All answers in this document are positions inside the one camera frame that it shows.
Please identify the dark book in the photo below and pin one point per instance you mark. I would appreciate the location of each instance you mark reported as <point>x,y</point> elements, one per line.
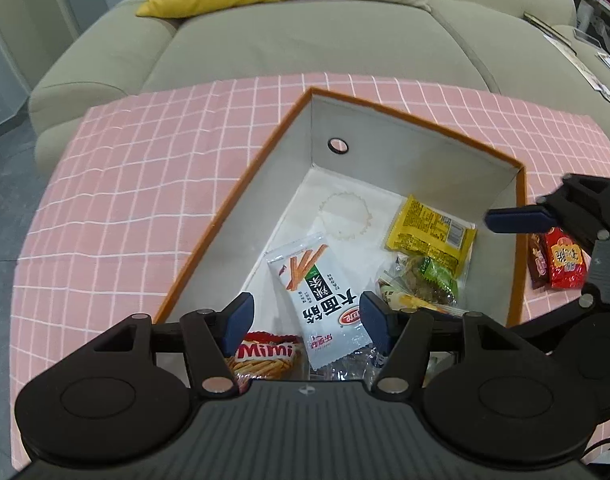
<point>537,20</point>

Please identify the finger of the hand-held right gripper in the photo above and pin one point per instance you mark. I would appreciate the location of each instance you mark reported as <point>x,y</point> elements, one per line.
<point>555,322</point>
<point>515,220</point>

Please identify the red stick snack packet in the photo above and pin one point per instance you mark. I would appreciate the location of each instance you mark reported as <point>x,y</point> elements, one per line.
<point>265,360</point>

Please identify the white stick snack packet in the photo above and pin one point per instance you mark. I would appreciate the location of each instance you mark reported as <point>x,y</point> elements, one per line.
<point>320,300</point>

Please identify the brown snack bar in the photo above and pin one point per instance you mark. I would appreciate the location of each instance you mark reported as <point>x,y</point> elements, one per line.
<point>537,262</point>

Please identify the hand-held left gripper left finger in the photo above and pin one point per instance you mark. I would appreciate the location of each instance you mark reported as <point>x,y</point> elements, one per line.
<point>239,317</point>

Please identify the orange cardboard box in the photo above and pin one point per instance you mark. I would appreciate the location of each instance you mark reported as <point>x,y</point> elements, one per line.
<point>365,160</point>

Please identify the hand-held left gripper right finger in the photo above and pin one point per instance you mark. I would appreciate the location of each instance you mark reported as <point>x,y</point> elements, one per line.
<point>375,317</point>

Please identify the open magazine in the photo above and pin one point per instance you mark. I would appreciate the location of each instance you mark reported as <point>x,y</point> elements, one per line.
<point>580,67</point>

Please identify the clear packet of white balls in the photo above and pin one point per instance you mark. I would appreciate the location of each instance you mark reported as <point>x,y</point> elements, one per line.
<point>342,371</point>

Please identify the white door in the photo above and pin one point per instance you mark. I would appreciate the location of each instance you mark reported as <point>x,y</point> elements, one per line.
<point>30,35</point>

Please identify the green label clear snack packet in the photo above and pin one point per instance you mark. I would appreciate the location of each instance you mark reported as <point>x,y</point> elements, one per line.
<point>432,277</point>

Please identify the beige sofa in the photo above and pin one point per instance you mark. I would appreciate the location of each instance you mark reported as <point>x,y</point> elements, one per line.
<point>295,45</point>

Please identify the pink checked tablecloth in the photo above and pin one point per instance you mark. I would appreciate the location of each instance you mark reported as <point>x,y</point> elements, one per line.
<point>110,210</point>

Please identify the yellow and white chip packet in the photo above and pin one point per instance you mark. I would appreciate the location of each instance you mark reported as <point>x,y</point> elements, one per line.
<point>427,232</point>

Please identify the crinkly clear yellow snack packet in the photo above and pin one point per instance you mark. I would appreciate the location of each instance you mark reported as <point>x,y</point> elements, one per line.
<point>410,302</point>

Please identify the smartphone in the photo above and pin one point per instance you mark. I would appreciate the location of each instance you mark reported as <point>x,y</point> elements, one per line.
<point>586,36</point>

